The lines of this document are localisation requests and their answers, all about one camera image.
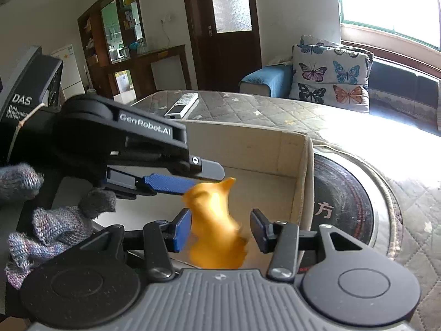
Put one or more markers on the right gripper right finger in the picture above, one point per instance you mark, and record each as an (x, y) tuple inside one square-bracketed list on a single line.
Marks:
[(281, 239)]

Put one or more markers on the dark blue sofa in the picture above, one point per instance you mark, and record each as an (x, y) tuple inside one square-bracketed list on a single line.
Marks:
[(406, 95)]

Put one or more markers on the dark wooden door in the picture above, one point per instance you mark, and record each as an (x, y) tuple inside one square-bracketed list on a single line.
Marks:
[(225, 42)]

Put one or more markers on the silver remote control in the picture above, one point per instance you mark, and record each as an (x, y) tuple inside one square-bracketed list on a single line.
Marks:
[(183, 106)]

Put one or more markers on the blue cushion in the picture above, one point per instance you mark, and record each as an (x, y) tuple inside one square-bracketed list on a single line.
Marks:
[(269, 81)]

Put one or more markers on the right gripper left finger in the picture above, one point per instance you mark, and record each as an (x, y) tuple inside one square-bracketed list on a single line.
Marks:
[(162, 237)]

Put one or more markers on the dark wooden shelf cabinet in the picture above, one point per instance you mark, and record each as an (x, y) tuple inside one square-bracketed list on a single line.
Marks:
[(107, 29)]

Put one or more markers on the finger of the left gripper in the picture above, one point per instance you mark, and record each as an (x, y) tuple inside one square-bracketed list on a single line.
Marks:
[(126, 185), (197, 168)]

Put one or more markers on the window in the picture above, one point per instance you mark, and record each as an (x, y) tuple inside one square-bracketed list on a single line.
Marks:
[(418, 20)]

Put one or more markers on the butterfly print pillow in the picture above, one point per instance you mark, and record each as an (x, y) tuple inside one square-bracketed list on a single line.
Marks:
[(332, 75)]

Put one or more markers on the white refrigerator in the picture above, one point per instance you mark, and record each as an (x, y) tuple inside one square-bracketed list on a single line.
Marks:
[(71, 82)]

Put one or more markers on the dark wooden console table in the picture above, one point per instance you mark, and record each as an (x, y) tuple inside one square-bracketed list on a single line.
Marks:
[(140, 68)]

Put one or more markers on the grey knit gloved hand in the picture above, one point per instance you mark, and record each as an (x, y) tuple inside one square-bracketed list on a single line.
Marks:
[(54, 230)]

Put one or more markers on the orange rubber whale toy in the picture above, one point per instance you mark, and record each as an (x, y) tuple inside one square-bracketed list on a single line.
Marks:
[(220, 243)]

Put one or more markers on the black cardboard box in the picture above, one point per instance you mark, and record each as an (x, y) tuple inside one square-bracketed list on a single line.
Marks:
[(273, 169)]

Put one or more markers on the black round induction cooktop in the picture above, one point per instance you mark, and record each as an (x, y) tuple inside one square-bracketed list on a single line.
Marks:
[(353, 196)]

